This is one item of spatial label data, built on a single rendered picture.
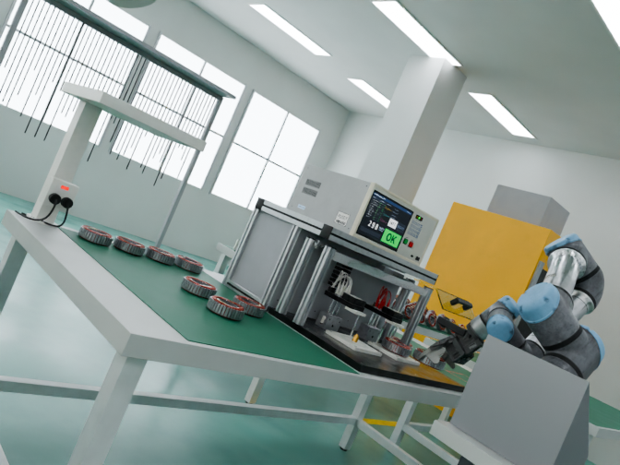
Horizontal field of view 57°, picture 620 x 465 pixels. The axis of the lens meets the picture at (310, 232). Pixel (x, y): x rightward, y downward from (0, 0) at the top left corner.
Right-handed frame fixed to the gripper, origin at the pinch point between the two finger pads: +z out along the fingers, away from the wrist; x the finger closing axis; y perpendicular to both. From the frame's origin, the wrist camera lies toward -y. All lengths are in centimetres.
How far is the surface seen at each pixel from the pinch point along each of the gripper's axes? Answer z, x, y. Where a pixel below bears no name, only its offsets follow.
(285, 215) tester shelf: 6, -37, -60
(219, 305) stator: 17, -73, -17
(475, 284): 61, 332, -181
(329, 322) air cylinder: 19.2, -17.5, -25.6
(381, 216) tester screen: -17, -14, -49
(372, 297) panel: 15.3, 15.2, -43.0
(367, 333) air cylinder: 19.2, 5.1, -25.5
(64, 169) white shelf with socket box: 37, -104, -80
